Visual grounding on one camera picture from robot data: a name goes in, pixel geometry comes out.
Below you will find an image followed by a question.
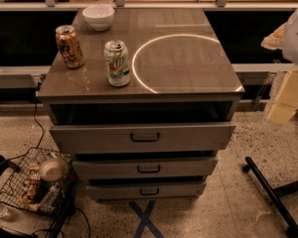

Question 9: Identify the bottom grey drawer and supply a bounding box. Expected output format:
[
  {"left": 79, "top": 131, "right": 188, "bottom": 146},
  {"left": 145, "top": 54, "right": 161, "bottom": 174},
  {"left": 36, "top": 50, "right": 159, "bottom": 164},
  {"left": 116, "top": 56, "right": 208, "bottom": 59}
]
[{"left": 85, "top": 181, "right": 206, "bottom": 201}]

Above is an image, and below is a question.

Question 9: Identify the black wire basket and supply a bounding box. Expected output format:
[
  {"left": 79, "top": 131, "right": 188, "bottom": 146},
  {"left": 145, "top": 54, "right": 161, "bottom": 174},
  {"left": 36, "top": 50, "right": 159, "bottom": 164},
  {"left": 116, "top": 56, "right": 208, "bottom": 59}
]
[{"left": 0, "top": 148, "right": 75, "bottom": 216}]

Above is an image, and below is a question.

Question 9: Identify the grey drawer cabinet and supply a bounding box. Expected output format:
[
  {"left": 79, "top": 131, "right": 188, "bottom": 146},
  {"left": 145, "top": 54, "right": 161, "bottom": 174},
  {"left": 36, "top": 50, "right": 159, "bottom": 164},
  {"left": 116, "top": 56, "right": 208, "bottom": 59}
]
[{"left": 36, "top": 7, "right": 246, "bottom": 202}]

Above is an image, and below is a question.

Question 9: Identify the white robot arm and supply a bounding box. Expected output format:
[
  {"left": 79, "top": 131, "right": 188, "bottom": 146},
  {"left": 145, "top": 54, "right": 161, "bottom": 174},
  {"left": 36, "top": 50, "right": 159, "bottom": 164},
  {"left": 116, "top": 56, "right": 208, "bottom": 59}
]
[{"left": 261, "top": 8, "right": 298, "bottom": 125}]

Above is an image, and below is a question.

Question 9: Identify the snack bag in basket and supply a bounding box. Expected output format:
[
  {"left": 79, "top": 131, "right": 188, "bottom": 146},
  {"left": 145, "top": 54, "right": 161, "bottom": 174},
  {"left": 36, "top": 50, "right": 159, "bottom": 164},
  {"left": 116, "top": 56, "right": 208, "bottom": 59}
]
[{"left": 18, "top": 164, "right": 42, "bottom": 212}]

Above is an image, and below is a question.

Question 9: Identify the white ceramic bowl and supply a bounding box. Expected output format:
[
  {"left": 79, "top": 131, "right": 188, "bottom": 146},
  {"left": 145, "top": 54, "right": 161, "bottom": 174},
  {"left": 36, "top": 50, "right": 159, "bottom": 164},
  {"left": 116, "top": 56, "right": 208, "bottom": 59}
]
[{"left": 82, "top": 5, "right": 114, "bottom": 31}]

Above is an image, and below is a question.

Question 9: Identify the grey drawer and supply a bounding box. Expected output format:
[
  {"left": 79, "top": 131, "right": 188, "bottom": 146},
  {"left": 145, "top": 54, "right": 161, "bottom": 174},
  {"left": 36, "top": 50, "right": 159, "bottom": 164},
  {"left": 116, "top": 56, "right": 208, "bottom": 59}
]
[
  {"left": 73, "top": 157, "right": 218, "bottom": 180},
  {"left": 85, "top": 181, "right": 206, "bottom": 201},
  {"left": 50, "top": 122, "right": 235, "bottom": 154}
]

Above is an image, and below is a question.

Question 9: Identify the gold brown soda can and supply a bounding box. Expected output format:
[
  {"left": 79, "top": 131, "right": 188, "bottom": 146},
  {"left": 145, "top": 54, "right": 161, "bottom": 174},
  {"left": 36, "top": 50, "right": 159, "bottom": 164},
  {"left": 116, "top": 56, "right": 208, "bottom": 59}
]
[{"left": 56, "top": 25, "right": 83, "bottom": 68}]

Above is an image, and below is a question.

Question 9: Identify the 7up soda can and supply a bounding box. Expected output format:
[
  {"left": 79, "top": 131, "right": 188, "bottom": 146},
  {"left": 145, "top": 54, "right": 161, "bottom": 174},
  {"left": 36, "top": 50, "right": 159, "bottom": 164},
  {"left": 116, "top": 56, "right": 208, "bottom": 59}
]
[{"left": 103, "top": 40, "right": 130, "bottom": 87}]

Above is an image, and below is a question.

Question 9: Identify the top grey drawer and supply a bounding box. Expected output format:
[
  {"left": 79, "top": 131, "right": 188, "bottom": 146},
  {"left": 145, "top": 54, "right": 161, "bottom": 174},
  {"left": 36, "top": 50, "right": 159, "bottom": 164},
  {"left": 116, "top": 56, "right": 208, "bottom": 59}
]
[{"left": 50, "top": 122, "right": 235, "bottom": 154}]

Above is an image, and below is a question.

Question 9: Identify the black power cable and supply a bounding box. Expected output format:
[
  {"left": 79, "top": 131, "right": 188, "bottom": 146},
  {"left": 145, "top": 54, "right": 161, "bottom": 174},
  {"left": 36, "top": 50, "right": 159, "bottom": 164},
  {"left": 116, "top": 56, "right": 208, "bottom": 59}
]
[{"left": 32, "top": 82, "right": 46, "bottom": 149}]

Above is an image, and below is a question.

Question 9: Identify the black chair base leg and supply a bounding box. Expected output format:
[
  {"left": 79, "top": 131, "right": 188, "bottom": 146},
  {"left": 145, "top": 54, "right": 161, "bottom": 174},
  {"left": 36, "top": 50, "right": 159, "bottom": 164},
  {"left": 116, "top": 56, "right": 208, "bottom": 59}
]
[{"left": 242, "top": 157, "right": 298, "bottom": 238}]

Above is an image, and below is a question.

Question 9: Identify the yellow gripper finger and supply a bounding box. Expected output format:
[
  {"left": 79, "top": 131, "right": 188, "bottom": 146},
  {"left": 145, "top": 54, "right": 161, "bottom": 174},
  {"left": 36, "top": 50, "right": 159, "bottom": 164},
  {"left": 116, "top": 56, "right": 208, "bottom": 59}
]
[{"left": 267, "top": 66, "right": 298, "bottom": 125}]

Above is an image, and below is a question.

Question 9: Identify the middle grey drawer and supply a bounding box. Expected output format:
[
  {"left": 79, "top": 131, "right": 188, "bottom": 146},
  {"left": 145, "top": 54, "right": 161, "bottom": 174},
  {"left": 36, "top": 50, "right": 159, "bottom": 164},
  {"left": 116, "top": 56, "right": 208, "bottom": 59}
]
[{"left": 73, "top": 157, "right": 218, "bottom": 180}]

